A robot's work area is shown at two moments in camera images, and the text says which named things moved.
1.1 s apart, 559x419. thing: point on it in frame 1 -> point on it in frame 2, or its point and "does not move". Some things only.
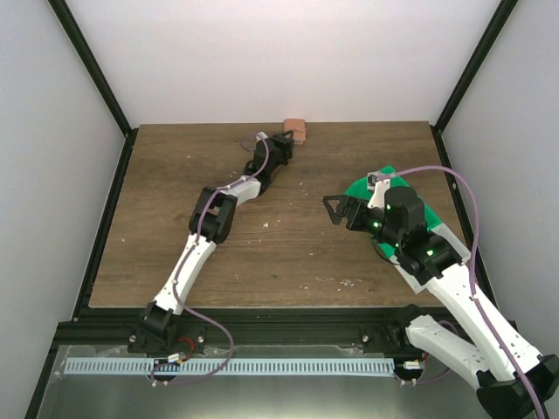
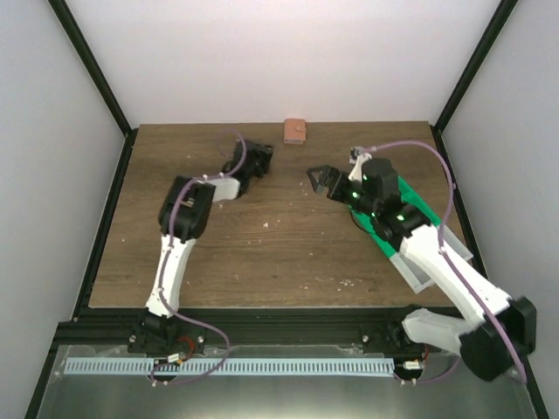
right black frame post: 495,27 does not move
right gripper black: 352,211 -> 330,184
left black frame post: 98,80 does not move
